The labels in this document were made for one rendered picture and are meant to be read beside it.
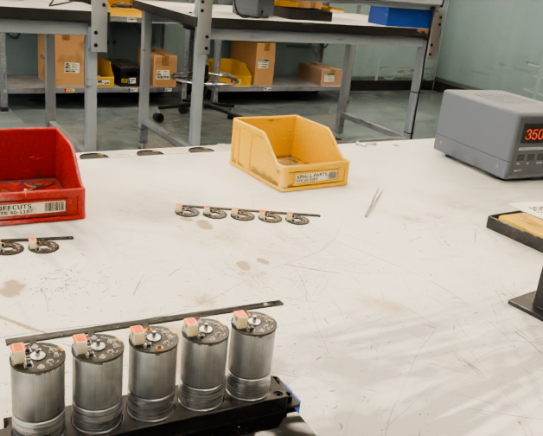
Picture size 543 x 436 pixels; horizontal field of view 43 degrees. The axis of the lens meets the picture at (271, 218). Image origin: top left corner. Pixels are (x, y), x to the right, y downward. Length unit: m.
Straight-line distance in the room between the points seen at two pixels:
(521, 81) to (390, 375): 5.72
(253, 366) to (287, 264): 0.24
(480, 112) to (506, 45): 5.28
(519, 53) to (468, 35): 0.59
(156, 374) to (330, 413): 0.12
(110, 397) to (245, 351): 0.07
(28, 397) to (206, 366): 0.09
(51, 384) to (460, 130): 0.78
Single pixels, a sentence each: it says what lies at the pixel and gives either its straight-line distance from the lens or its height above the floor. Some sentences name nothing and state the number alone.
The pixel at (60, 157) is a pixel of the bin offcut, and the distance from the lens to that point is 0.74.
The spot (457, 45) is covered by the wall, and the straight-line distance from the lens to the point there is 6.62.
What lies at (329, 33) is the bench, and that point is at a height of 0.70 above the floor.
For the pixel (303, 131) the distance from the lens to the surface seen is 0.90.
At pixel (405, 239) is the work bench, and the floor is 0.75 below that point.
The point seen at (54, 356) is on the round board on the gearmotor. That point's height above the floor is 0.81.
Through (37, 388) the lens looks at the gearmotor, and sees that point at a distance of 0.34.
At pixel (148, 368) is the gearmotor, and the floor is 0.80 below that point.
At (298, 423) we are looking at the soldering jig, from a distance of 0.39.
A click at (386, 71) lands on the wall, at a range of 6.38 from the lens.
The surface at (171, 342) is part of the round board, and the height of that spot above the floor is 0.81.
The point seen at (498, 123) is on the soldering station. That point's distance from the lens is 0.96.
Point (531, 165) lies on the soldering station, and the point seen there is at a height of 0.77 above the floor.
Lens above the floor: 1.00
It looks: 20 degrees down
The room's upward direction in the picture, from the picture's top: 6 degrees clockwise
